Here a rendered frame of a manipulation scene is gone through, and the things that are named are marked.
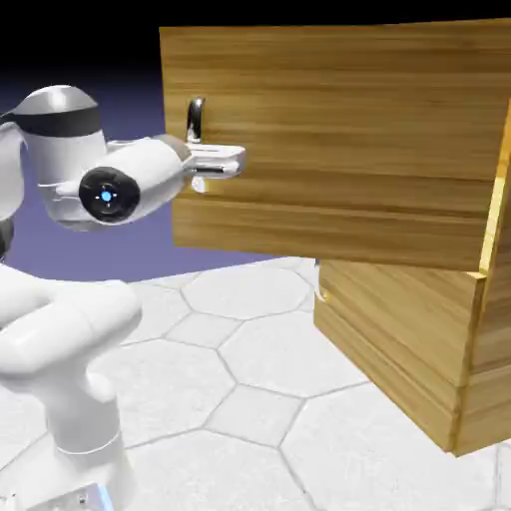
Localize small wood cabinet door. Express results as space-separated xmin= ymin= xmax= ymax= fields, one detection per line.
xmin=312 ymin=257 xmax=487 ymax=455

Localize curved silver door handle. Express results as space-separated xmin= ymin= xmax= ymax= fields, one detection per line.
xmin=185 ymin=96 xmax=210 ymax=196

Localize light wood cabinet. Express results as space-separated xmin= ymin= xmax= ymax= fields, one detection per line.
xmin=312 ymin=96 xmax=511 ymax=459

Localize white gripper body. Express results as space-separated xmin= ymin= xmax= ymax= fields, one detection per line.
xmin=182 ymin=143 xmax=248 ymax=181

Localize large wood cabinet door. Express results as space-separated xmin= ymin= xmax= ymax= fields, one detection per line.
xmin=158 ymin=17 xmax=511 ymax=273

